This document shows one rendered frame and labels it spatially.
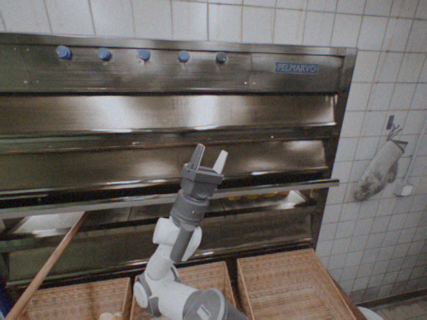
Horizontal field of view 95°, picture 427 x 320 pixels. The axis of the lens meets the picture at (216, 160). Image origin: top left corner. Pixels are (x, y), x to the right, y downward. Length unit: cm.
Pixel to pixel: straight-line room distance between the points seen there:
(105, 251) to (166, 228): 87
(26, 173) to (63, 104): 37
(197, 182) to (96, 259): 104
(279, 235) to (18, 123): 150
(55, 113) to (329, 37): 133
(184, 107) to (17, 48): 68
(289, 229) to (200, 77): 111
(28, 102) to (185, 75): 68
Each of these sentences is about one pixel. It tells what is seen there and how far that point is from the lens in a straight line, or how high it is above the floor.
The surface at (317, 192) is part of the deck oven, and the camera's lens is 145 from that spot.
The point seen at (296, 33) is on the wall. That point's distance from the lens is 117.
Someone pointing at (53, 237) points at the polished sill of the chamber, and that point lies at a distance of 140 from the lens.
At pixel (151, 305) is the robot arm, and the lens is 75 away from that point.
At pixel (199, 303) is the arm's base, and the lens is 59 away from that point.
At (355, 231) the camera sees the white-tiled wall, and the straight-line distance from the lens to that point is 186.
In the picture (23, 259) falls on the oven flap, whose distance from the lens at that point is 157.
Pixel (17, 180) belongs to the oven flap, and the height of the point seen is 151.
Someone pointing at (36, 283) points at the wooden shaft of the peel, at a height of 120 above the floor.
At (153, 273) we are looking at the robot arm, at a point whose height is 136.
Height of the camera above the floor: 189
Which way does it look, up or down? 19 degrees down
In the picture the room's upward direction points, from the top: straight up
